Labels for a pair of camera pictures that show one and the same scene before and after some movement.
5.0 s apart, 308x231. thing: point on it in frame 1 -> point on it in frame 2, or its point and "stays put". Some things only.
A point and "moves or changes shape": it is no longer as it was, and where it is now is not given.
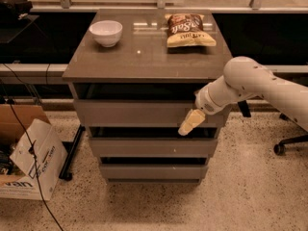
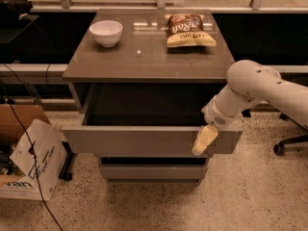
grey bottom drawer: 154,170 stays put
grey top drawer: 141,114 moves or changes shape
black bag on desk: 12,7 stays put
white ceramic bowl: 106,33 stays put
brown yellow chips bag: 187,31 stays put
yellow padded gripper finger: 193,118 -> 206,137
